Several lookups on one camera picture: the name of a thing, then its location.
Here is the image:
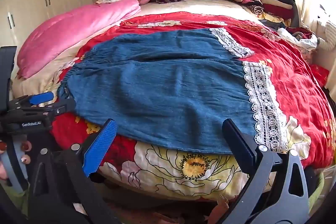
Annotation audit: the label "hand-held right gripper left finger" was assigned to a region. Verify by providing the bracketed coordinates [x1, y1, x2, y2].
[28, 118, 118, 224]

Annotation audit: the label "white knitted sweater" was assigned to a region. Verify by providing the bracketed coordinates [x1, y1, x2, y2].
[316, 18, 336, 52]

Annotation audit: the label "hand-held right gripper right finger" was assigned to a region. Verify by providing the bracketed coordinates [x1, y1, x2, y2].
[222, 118, 311, 224]

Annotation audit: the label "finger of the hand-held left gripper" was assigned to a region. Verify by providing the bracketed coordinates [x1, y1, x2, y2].
[8, 92, 55, 109]
[34, 98, 77, 117]

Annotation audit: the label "person's left hand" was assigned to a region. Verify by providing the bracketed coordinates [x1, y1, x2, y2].
[0, 141, 32, 180]

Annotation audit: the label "red floral bedspread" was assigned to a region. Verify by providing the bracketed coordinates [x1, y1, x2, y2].
[50, 12, 336, 201]

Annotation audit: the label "white garment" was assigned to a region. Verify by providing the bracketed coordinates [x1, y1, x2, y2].
[277, 27, 320, 50]

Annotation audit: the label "blue pants with white lace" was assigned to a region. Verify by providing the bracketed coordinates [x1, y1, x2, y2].
[57, 27, 290, 155]

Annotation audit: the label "pink quilt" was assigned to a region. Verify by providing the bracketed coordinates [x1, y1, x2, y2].
[16, 0, 142, 80]

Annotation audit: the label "stack of folded clothes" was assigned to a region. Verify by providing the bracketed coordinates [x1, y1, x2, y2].
[230, 0, 300, 28]

